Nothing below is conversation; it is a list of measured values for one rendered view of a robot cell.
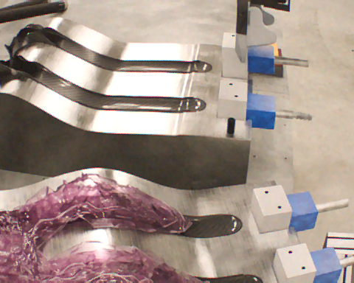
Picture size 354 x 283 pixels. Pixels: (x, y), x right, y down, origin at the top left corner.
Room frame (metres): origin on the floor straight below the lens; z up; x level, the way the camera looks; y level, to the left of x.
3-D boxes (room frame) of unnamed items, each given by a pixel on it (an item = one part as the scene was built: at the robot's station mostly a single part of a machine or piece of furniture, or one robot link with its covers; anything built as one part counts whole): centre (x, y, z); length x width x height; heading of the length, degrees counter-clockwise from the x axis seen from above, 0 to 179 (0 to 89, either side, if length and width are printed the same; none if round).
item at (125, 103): (0.82, 0.13, 0.92); 0.35 x 0.16 x 0.09; 84
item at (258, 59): (0.85, -0.13, 0.92); 0.13 x 0.05 x 0.05; 83
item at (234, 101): (0.74, -0.12, 0.89); 0.13 x 0.05 x 0.05; 84
